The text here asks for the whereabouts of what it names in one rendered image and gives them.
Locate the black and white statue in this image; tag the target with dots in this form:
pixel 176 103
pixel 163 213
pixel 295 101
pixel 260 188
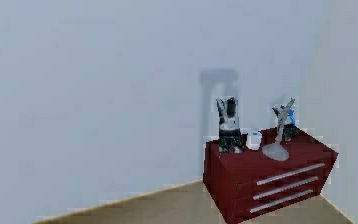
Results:
pixel 229 130

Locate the small white box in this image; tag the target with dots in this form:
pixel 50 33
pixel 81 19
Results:
pixel 254 139

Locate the dark red chest of drawers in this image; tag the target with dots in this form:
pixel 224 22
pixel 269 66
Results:
pixel 253 166

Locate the grey desk lamp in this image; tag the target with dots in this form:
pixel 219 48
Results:
pixel 275 150

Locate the dark figure with blue patch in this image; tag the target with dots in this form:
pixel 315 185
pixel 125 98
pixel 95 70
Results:
pixel 290 128

